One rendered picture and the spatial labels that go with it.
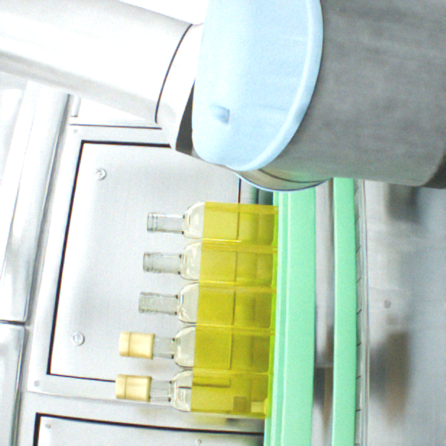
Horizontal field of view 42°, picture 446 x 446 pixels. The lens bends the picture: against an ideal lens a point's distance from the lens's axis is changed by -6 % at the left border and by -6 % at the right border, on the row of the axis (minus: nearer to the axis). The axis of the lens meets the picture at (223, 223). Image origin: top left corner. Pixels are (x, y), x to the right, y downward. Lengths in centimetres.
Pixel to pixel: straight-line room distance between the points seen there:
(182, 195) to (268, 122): 72
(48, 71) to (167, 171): 58
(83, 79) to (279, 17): 21
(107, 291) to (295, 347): 39
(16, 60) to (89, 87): 7
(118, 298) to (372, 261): 43
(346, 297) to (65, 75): 40
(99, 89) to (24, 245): 58
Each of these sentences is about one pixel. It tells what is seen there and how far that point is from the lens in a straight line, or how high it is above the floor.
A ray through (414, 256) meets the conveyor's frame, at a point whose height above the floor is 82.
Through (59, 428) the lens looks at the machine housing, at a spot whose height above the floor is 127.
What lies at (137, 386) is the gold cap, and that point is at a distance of 77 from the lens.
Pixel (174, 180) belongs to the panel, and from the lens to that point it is 101.
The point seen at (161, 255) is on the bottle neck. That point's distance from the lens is 82.
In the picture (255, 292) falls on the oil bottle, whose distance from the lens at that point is 79.
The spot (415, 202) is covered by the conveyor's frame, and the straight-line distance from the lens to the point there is 74.
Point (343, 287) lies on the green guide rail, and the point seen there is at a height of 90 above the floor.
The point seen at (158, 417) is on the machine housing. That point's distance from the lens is 93.
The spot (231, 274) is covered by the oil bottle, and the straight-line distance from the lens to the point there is 79.
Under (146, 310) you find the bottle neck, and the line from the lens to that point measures 80.
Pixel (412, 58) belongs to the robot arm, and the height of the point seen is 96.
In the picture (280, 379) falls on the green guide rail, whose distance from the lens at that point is 73.
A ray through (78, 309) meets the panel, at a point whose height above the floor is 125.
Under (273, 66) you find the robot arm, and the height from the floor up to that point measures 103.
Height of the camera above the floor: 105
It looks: 1 degrees down
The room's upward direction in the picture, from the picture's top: 86 degrees counter-clockwise
